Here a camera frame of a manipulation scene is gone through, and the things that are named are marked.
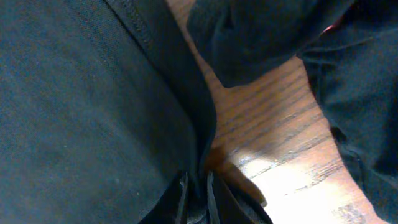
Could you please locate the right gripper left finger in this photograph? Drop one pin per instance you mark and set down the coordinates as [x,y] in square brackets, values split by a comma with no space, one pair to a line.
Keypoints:
[172,206]

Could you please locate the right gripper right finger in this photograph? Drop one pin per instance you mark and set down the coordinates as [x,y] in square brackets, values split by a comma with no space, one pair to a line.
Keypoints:
[229,205]

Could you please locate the black t-shirt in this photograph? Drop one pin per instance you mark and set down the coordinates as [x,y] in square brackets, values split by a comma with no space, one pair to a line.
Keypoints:
[102,106]

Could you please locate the black clothes pile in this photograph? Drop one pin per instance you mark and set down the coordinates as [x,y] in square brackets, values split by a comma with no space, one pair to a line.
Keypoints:
[351,69]

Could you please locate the pink garment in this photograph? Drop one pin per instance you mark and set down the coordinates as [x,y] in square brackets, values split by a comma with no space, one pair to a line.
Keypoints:
[335,24]

